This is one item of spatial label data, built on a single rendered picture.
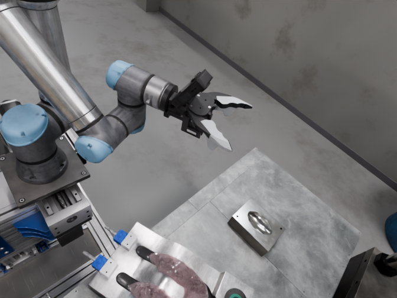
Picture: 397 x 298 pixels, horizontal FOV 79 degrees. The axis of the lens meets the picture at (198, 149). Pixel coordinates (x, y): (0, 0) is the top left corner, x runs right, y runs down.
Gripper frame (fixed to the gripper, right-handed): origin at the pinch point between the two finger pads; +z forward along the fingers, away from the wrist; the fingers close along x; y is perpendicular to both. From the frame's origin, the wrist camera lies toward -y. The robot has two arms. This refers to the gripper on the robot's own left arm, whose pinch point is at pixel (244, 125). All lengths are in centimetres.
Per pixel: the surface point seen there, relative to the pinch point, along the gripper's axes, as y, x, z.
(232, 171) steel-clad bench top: 71, -33, 6
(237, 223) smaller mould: 61, -4, 16
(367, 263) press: 71, -19, 81
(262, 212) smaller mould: 61, -14, 25
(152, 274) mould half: 54, 30, -6
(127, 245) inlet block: 54, 26, -19
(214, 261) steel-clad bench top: 64, 14, 13
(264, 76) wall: 165, -259, -1
